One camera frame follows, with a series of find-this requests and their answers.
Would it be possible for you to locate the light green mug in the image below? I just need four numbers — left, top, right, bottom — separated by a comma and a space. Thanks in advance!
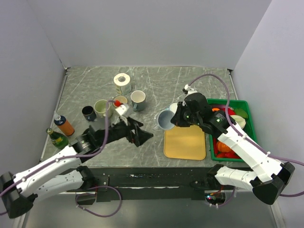
94, 99, 112, 118

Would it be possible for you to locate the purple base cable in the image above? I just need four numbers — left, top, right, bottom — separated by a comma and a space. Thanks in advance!
75, 184, 123, 217

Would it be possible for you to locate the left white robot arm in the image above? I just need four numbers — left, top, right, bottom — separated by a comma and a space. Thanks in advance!
0, 117, 153, 219

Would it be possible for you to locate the cream mug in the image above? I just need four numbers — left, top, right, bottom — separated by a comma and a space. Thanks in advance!
113, 95, 128, 104

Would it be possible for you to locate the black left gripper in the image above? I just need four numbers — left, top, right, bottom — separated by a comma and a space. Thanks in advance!
99, 115, 153, 146

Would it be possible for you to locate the orange juice bottle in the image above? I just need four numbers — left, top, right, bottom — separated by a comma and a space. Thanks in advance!
53, 111, 75, 136

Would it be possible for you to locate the green toy vegetable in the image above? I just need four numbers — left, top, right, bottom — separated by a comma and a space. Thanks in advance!
234, 108, 249, 119

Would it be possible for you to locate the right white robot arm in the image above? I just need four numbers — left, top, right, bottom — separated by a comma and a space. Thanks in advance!
171, 91, 295, 205

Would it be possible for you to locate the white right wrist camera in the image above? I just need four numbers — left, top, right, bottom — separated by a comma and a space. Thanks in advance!
182, 84, 197, 95

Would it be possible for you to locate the green plastic bin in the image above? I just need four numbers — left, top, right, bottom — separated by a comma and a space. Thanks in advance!
207, 98, 257, 162

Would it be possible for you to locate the red toy pepper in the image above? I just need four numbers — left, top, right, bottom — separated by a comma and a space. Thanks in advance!
223, 108, 236, 116

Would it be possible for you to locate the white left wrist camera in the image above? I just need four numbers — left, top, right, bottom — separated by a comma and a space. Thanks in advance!
114, 100, 132, 118

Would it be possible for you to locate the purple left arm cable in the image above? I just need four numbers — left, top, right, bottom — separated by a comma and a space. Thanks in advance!
0, 99, 119, 216

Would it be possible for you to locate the white paper towel roll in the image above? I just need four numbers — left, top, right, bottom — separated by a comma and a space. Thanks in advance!
114, 73, 132, 95

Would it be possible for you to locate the green bottle gold cap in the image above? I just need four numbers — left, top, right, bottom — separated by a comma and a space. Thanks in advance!
46, 128, 69, 150

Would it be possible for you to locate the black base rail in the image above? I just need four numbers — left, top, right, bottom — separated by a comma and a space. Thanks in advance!
76, 167, 232, 202

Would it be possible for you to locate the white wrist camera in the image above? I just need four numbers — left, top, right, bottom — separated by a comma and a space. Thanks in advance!
114, 100, 132, 118
182, 84, 197, 95

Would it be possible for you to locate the yellow tray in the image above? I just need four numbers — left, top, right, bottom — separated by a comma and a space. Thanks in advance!
163, 125, 206, 161

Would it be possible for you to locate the small grey cup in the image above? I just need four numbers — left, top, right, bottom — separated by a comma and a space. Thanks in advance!
154, 109, 175, 130

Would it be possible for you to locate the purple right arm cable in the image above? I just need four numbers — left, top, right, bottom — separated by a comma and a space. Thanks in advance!
189, 73, 304, 198

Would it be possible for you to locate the dark blue mug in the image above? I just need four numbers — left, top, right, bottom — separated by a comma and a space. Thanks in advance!
82, 106, 96, 122

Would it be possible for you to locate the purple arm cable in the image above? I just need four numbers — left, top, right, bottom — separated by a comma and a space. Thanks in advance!
0, 99, 119, 216
189, 73, 304, 198

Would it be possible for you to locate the green toy cabbage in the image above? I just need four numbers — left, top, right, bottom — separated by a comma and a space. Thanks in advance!
230, 115, 246, 129

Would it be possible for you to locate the grey blue mug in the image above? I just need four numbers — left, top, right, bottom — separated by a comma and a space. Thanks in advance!
131, 90, 146, 112

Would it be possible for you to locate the light blue white mug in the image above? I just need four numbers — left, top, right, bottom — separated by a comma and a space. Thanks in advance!
165, 103, 178, 114

